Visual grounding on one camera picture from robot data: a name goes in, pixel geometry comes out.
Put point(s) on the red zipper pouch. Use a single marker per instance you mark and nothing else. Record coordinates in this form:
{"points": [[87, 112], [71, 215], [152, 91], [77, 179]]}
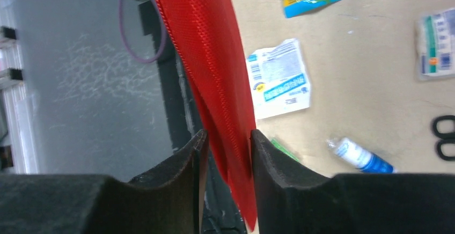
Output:
{"points": [[206, 36]]}

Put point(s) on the white gauze dressing packet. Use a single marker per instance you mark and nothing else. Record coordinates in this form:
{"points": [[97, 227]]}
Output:
{"points": [[278, 79]]}

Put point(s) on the small green medicine box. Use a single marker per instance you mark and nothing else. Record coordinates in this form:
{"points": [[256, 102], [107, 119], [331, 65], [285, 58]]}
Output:
{"points": [[284, 150]]}

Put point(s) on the black handled scissors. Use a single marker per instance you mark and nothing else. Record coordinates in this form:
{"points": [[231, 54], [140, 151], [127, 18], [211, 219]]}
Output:
{"points": [[443, 138]]}

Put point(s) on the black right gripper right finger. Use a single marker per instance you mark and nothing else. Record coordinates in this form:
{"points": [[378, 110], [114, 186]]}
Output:
{"points": [[292, 198]]}

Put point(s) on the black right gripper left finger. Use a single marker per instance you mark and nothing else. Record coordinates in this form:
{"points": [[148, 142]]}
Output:
{"points": [[168, 198]]}

